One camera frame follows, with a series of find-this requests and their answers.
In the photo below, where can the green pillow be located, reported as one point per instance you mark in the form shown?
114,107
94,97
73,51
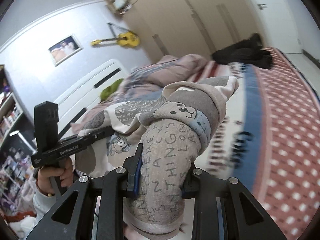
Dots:
105,94

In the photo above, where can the white headboard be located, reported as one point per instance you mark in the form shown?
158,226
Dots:
77,100

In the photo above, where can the pink plaid duvet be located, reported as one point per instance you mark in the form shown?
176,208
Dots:
146,83

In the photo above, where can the framed wall photo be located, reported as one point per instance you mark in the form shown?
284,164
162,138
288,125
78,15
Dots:
64,49

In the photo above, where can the cluttered shelf unit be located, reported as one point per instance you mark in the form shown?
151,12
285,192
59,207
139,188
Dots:
16,166

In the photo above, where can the yellow guitar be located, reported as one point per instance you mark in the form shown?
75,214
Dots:
126,39

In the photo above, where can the red striped dotted bed blanket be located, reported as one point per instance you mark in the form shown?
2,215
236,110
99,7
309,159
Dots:
269,140

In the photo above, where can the white door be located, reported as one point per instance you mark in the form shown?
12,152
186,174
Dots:
289,26

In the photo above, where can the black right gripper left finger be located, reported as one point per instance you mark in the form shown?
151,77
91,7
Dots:
130,185

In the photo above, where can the left hand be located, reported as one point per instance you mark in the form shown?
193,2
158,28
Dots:
64,174

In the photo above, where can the beige wooden wardrobe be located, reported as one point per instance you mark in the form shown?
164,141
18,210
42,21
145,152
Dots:
181,27

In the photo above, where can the grey star sleeve forearm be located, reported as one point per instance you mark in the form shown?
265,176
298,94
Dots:
42,204

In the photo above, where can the black garment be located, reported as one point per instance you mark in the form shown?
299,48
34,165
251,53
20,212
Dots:
249,51

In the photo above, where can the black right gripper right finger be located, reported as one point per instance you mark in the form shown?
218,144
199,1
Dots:
192,183

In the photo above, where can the cream bear print pants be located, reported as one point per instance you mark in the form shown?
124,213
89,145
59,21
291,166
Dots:
173,130

